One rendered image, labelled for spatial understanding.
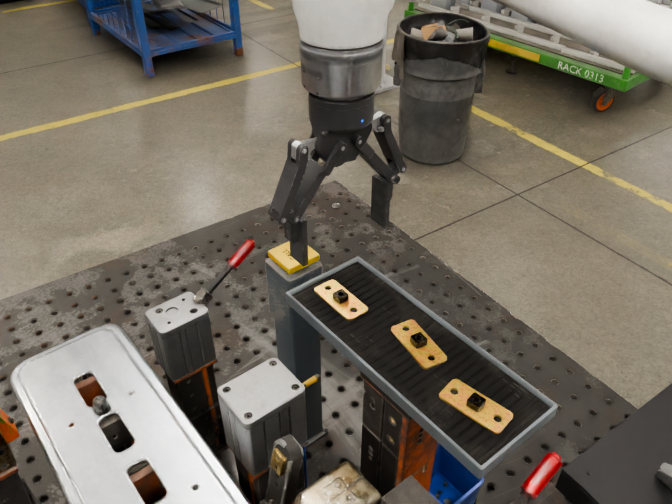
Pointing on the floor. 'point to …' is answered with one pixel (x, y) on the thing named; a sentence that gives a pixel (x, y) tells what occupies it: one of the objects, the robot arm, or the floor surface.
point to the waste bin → (437, 82)
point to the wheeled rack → (573, 52)
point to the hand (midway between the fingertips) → (341, 233)
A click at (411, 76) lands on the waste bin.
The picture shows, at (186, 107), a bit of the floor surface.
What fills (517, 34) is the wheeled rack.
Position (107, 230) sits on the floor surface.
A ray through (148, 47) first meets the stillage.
